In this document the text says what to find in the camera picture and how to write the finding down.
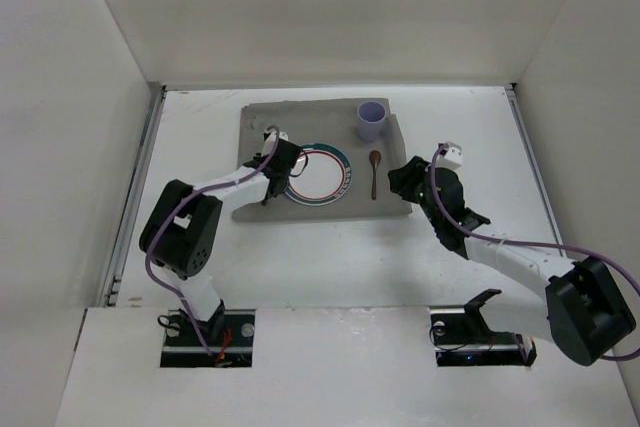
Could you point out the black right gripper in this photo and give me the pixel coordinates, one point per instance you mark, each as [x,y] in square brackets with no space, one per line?
[413,181]

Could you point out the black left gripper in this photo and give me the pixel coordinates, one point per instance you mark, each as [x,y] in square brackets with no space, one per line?
[288,159]

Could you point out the white plate green rim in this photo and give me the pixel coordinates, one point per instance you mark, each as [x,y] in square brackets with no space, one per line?
[321,176]

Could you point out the grey cloth placemat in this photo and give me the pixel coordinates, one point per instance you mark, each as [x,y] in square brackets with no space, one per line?
[332,122]

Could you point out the brown wooden spoon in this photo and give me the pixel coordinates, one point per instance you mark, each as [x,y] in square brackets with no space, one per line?
[374,160]

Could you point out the lilac plastic cup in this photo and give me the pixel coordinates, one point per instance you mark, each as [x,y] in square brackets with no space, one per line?
[371,117]

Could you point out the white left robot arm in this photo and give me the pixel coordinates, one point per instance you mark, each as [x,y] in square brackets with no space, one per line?
[179,235]

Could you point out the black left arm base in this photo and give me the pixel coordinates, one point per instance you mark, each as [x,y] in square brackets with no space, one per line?
[229,336]

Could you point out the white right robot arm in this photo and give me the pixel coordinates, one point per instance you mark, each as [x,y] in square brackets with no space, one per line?
[581,309]

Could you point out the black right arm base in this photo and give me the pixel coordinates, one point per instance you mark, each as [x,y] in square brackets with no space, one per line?
[461,338]

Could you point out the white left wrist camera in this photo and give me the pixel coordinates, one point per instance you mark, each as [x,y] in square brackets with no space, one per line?
[270,140]

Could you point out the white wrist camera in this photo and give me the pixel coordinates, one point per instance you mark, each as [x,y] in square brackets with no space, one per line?
[449,156]
[270,140]

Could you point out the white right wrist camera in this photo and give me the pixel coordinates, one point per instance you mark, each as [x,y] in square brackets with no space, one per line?
[449,156]

